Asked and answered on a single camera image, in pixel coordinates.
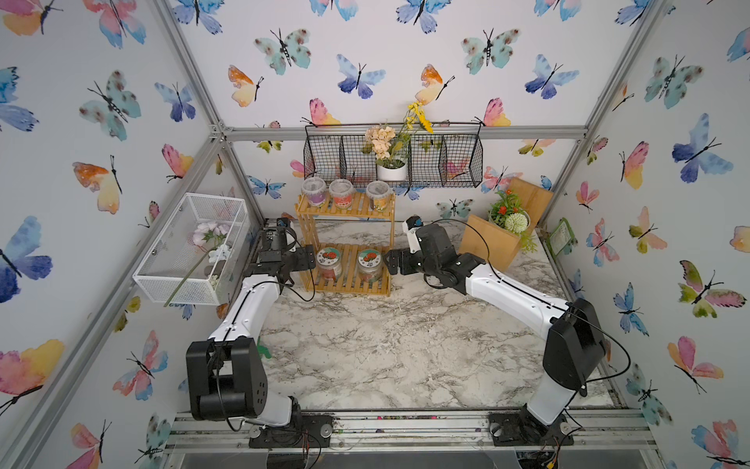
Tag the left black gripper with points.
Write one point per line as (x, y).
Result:
(305, 257)

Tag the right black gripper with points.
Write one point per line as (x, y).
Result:
(404, 267)

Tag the two-tier wooden shelf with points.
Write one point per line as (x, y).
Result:
(349, 282)

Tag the yellow label seed jar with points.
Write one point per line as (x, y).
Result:
(379, 195)

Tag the purple label seed jar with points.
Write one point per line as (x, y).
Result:
(315, 189)

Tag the red label seed jar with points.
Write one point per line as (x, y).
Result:
(342, 193)

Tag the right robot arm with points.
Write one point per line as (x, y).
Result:
(574, 341)

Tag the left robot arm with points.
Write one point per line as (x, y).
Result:
(225, 375)

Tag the left tomato lid jar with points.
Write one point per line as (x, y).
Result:
(329, 260)

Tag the tomato lid jar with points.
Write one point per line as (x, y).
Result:
(369, 265)
(329, 260)

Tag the right tomato lid jar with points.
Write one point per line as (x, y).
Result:
(369, 265)

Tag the wooden planter box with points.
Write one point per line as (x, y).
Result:
(499, 247)

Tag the pink artificial flower stem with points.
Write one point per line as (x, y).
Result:
(211, 239)

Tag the white pot with flowers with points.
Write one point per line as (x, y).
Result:
(391, 146)

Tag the red green potted plant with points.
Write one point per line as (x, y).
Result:
(508, 214)

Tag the small green framed sign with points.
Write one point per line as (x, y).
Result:
(562, 240)

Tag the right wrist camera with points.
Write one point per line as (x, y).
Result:
(410, 226)

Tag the white mesh wall basket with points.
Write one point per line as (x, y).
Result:
(173, 253)

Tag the black wire wall basket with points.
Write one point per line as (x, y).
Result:
(448, 158)

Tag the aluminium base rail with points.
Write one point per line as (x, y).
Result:
(347, 431)

